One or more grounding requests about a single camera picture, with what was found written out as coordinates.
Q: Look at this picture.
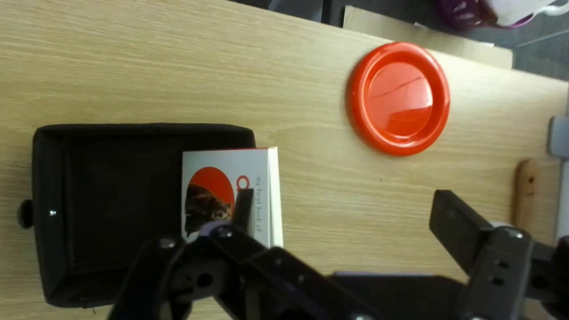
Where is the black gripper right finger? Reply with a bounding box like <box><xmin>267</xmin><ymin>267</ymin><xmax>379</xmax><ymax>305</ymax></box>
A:
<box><xmin>429</xmin><ymin>189</ymin><xmax>569</xmax><ymax>320</ymax></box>

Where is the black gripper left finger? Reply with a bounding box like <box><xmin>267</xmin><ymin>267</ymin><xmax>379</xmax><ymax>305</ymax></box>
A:
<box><xmin>109</xmin><ymin>187</ymin><xmax>381</xmax><ymax>320</ymax></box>

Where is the red packet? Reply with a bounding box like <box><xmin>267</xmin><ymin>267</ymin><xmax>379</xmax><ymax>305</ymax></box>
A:
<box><xmin>180</xmin><ymin>147</ymin><xmax>285</xmax><ymax>250</ymax></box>

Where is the black fabric box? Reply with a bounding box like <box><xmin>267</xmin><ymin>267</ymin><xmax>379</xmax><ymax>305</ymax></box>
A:
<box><xmin>17</xmin><ymin>122</ymin><xmax>258</xmax><ymax>310</ymax></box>

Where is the brown wooden stick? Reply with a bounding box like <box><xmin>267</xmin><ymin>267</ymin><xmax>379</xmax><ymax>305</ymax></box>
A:
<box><xmin>513</xmin><ymin>157</ymin><xmax>562</xmax><ymax>239</ymax></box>

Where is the orange plastic plate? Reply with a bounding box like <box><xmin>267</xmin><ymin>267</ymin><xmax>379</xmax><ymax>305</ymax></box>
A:
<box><xmin>345</xmin><ymin>42</ymin><xmax>452</xmax><ymax>159</ymax></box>

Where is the brown cardboard sheet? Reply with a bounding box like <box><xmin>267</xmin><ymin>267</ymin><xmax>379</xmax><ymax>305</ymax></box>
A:
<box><xmin>342</xmin><ymin>4</ymin><xmax>516</xmax><ymax>72</ymax></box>

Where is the purple plastic basket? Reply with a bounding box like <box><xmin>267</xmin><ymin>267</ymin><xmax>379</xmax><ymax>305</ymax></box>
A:
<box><xmin>438</xmin><ymin>0</ymin><xmax>539</xmax><ymax>33</ymax></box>

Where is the white cup in basket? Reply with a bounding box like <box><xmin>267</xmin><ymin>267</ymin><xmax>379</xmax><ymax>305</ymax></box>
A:
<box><xmin>488</xmin><ymin>0</ymin><xmax>569</xmax><ymax>29</ymax></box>

